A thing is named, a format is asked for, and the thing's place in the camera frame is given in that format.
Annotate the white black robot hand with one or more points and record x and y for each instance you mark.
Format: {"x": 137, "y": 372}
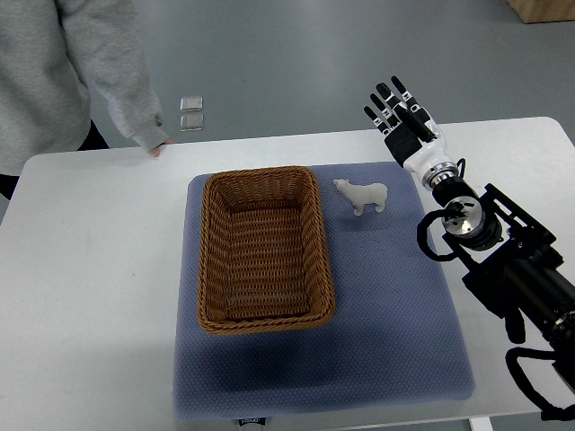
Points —
{"x": 411, "y": 135}

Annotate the person's hand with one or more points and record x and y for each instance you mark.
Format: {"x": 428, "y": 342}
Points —
{"x": 155, "y": 152}

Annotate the cardboard box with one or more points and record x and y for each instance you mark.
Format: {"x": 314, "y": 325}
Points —
{"x": 543, "y": 11}

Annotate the person in grey sweatshirt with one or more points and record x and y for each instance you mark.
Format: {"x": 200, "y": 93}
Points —
{"x": 52, "y": 54}

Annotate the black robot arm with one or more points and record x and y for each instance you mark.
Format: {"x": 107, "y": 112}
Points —
{"x": 512, "y": 270}

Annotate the upper silver floor plate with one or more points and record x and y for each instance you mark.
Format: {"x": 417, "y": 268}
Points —
{"x": 191, "y": 104}

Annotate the blue foam mat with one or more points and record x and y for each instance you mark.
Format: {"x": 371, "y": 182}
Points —
{"x": 394, "y": 338}

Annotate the brown wicker basket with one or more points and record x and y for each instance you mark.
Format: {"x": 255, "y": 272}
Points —
{"x": 263, "y": 255}

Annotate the white bear figurine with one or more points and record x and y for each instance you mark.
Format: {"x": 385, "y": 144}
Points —
{"x": 362, "y": 195}

